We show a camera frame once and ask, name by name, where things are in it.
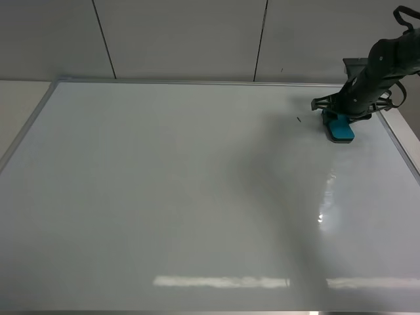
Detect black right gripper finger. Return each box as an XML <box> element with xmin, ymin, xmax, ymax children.
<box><xmin>373</xmin><ymin>94</ymin><xmax>393</xmax><ymax>112</ymax></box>
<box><xmin>311</xmin><ymin>95</ymin><xmax>337</xmax><ymax>112</ymax></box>

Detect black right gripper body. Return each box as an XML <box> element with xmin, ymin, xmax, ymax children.
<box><xmin>332</xmin><ymin>70</ymin><xmax>399</xmax><ymax>121</ymax></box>

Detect blue whiteboard eraser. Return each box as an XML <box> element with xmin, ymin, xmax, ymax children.
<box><xmin>322</xmin><ymin>110</ymin><xmax>354</xmax><ymax>144</ymax></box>

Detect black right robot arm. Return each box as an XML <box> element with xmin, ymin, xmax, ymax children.
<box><xmin>311</xmin><ymin>29</ymin><xmax>419</xmax><ymax>121</ymax></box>

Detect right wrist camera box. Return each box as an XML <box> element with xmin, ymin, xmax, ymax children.
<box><xmin>343</xmin><ymin>58</ymin><xmax>368</xmax><ymax>80</ymax></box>

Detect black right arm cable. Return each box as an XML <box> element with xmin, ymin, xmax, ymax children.
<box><xmin>392</xmin><ymin>5</ymin><xmax>420</xmax><ymax>33</ymax></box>

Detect whiteboard with aluminium frame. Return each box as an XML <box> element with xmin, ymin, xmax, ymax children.
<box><xmin>1</xmin><ymin>81</ymin><xmax>419</xmax><ymax>312</ymax></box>

